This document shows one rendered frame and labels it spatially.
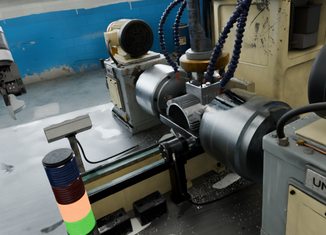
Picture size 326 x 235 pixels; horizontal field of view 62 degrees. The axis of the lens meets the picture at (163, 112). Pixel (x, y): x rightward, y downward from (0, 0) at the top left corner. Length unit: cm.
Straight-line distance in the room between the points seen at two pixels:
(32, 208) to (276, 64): 104
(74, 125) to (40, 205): 33
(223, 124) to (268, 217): 26
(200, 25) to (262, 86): 34
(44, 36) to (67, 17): 63
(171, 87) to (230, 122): 45
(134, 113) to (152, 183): 53
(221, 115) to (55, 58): 590
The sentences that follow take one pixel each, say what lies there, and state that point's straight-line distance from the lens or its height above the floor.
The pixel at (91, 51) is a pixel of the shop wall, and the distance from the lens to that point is 654.
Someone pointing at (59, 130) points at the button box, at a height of 106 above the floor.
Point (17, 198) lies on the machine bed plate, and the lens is 129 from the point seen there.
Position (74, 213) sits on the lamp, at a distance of 61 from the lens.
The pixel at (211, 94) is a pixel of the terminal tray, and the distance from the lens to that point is 102.
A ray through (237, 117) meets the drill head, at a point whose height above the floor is 114.
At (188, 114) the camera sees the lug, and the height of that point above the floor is 108.
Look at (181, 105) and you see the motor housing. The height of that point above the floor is 110.
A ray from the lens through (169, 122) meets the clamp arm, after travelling 104.
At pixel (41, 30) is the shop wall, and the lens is 648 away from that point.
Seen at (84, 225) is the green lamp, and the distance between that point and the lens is 64.
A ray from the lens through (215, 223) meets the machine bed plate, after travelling 93.
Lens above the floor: 148
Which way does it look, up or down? 24 degrees down
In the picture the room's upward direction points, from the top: 8 degrees counter-clockwise
